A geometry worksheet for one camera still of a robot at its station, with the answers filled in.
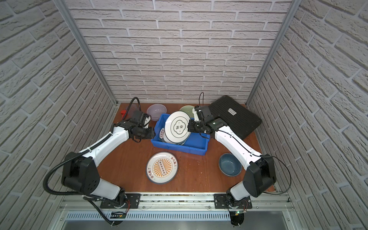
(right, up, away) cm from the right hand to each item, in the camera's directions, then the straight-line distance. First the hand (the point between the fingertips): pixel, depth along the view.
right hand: (187, 125), depth 80 cm
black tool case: (+39, +2, +20) cm, 45 cm away
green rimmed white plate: (-19, -8, +16) cm, 26 cm away
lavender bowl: (-26, +10, +29) cm, 40 cm away
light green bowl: (0, +11, +31) cm, 33 cm away
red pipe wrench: (-52, +8, +30) cm, 60 cm away
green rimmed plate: (-7, -2, +5) cm, 9 cm away
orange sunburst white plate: (-16, -26, +5) cm, 31 cm away
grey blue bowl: (+26, -25, +5) cm, 36 cm away
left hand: (-22, -5, +6) cm, 23 cm away
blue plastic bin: (+6, -14, +14) cm, 21 cm away
